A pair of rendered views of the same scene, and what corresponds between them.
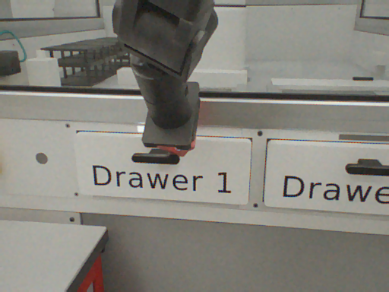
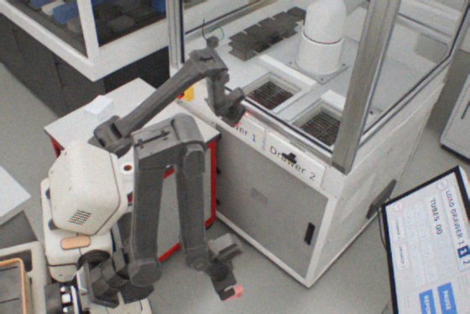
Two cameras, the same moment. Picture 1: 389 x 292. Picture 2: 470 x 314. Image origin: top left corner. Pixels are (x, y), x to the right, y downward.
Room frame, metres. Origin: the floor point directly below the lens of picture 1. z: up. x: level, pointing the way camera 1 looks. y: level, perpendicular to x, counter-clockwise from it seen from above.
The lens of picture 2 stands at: (-0.71, -0.79, 2.18)
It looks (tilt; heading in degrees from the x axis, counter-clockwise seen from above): 45 degrees down; 33
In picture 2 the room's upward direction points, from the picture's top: 3 degrees clockwise
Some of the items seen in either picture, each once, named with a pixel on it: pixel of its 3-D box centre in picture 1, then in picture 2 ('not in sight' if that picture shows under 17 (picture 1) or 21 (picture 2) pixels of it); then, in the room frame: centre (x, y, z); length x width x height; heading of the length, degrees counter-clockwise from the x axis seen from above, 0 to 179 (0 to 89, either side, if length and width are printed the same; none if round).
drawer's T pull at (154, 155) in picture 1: (157, 155); not in sight; (0.53, 0.06, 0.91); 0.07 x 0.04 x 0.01; 82
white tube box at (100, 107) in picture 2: not in sight; (99, 108); (0.31, 0.71, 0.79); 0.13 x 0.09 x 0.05; 9
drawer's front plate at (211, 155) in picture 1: (162, 167); (237, 122); (0.55, 0.06, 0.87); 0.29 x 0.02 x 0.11; 82
